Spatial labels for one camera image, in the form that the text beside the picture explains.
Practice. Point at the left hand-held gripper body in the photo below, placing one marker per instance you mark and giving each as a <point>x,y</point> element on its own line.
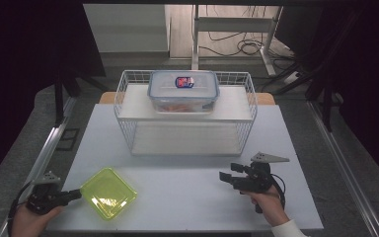
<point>42,200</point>

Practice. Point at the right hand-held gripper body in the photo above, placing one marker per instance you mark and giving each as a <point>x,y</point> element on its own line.
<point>258,181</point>

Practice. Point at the green translucent square plate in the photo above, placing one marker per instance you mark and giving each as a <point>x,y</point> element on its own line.
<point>108,192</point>

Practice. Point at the clear lidded food container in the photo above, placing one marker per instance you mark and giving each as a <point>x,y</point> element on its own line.
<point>182,90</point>

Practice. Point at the person's left hand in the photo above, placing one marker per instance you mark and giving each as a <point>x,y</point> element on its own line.
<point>29,225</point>

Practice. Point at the person's right hand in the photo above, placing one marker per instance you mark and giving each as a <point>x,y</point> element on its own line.
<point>271,207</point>

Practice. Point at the wooden table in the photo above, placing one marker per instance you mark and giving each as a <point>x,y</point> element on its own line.
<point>265,98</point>

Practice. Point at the white power strip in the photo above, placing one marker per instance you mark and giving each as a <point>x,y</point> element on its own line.
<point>291,77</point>

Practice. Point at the black curtain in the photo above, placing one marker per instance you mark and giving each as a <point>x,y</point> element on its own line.
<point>19,65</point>
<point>368,65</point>

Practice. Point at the white cabinet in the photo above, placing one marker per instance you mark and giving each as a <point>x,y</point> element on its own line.
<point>125,28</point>

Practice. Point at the aluminium rail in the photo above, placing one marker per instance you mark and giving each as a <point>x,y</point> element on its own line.
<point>339,158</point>
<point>46,148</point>

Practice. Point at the black floor bracket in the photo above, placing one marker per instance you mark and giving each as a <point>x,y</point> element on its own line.
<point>68,139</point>

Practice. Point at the white metal desk frame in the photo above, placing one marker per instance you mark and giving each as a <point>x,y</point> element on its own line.
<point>233,23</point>

